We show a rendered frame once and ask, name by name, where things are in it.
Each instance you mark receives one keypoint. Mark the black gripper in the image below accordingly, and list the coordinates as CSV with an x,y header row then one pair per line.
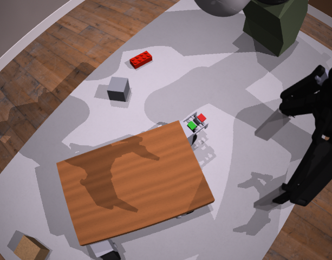
x,y
315,169

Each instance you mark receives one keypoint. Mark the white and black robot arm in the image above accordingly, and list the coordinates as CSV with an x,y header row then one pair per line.
x,y
226,8

